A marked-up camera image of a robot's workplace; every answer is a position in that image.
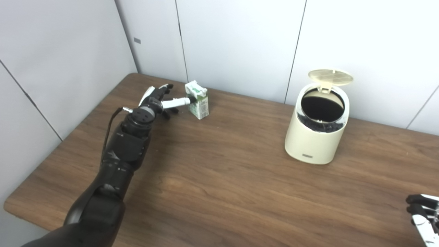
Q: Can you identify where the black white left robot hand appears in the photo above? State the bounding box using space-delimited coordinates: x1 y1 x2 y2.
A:
138 83 191 120

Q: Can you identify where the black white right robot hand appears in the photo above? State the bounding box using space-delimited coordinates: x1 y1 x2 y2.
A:
406 194 439 247

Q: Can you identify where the green white milk carton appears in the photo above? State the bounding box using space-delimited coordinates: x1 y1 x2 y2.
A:
185 80 209 120

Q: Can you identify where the cream round bin lid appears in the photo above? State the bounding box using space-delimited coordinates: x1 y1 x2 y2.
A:
308 69 354 92

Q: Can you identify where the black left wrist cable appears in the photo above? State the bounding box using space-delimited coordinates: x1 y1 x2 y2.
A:
102 107 133 162

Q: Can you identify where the cream-colored bin body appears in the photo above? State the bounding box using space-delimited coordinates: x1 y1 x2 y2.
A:
284 82 350 165

